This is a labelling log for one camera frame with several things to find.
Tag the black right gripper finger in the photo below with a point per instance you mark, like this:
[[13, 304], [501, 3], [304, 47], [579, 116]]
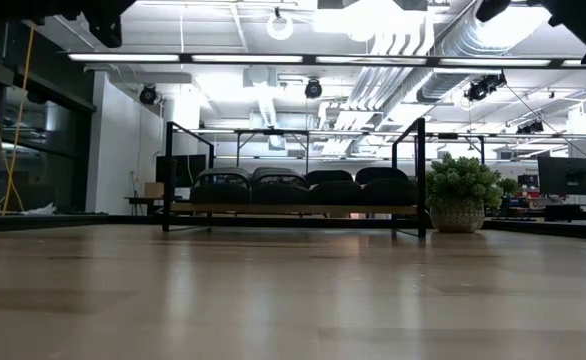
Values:
[[490, 10]]

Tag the small black computer monitor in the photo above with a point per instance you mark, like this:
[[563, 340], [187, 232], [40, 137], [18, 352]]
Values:
[[188, 165]]

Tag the brown cardboard box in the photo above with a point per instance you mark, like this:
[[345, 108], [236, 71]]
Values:
[[153, 190]]

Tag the small green background plant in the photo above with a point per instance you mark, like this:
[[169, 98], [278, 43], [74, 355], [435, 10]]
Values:
[[508, 186]]

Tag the black ceiling spotlight cluster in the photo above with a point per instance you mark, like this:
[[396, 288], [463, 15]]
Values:
[[483, 87]]

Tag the overhead light bar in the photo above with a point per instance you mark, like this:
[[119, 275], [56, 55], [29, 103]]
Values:
[[248, 59]]

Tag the large black computer monitor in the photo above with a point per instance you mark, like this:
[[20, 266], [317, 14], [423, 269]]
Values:
[[568, 175]]

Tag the green potted plant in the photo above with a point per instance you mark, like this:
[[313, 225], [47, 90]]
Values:
[[465, 180]]

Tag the black ceiling spotlight pair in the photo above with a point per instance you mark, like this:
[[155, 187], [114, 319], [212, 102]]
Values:
[[530, 127]]

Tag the black background rig frame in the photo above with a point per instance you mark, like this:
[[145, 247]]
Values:
[[307, 150]]

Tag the black frame wooden shoe shelf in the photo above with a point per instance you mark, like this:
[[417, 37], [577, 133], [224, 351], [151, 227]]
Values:
[[298, 208]]

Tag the black rubber slide sandal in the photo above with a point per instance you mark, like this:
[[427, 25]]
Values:
[[388, 194], [279, 194], [334, 194], [220, 194]]

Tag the silver ventilation duct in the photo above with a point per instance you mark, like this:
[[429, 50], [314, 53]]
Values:
[[473, 40]]

